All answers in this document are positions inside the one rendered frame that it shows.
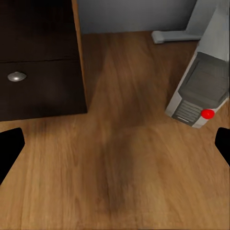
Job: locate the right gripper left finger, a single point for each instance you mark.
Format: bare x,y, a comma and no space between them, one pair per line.
11,144

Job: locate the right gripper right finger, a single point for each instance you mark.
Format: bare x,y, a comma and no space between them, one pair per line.
222,142

